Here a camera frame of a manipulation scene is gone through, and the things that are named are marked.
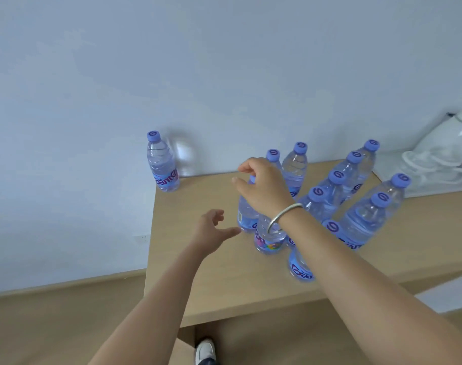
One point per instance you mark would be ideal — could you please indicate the person's left thumb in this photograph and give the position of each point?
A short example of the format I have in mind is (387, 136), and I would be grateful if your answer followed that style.
(229, 233)

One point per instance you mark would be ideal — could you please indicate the purple-capped clear plastic bottle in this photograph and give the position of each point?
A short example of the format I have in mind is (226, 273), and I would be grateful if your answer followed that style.
(246, 215)
(163, 167)

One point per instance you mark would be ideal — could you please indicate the silver bangle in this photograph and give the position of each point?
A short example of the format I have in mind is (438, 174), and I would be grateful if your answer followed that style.
(288, 209)

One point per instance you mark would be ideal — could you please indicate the person's right forearm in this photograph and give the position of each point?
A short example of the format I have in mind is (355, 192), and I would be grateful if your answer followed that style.
(360, 292)

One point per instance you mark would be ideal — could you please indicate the person's left hand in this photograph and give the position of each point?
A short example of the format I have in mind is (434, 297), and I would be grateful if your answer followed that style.
(206, 233)

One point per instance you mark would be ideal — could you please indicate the person's right thumb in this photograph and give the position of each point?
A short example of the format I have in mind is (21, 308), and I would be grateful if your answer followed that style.
(241, 188)

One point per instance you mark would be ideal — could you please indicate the person's right hand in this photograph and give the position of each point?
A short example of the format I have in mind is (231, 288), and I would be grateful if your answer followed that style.
(267, 190)

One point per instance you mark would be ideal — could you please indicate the person's left forearm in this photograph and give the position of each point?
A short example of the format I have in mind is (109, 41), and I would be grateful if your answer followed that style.
(158, 307)

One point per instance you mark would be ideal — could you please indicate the white shoe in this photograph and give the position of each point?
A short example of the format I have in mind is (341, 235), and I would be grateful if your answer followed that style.
(205, 351)

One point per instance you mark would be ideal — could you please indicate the group of water bottles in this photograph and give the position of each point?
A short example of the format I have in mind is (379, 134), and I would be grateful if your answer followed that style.
(362, 220)

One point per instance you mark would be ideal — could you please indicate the white wall socket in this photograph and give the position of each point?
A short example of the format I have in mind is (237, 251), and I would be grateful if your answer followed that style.
(141, 239)

